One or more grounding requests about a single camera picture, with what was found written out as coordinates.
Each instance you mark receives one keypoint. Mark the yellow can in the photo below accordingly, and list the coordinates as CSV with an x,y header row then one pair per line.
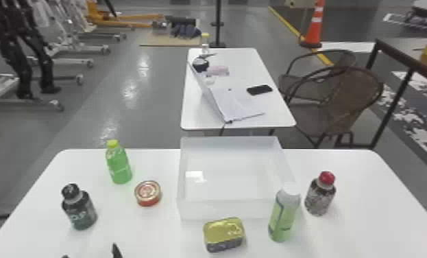
x,y
223,234

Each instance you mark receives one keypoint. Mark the small clear bottle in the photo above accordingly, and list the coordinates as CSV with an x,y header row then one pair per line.
x,y
205,45

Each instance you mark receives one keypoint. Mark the clear box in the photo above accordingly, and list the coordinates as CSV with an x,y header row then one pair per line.
x,y
231,209

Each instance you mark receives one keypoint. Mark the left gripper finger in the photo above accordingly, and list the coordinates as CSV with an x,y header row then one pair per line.
x,y
116,251

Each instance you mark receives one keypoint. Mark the black phone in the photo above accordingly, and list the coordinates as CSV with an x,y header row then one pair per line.
x,y
259,89

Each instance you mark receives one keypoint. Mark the black post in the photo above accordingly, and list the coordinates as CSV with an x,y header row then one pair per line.
x,y
218,25

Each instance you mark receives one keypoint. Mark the yellow pallet jack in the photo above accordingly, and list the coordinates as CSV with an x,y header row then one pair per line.
x,y
123,18

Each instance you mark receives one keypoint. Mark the orange cone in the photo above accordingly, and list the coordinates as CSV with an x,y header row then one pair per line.
x,y
314,29

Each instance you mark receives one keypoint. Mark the dark green bottle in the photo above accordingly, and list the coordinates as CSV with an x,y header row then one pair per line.
x,y
80,210

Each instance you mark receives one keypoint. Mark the white laptop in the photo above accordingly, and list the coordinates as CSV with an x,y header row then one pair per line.
x,y
231,104

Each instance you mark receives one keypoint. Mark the grey bottle red cap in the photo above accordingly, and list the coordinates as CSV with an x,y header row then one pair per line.
x,y
319,196

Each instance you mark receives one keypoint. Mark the red can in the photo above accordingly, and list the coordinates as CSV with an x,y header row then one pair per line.
x,y
148,193

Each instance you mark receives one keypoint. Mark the light green bottle white cap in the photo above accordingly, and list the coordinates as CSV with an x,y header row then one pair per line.
x,y
282,218

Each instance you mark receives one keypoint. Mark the white side table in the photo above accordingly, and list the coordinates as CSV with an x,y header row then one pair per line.
x,y
267,111

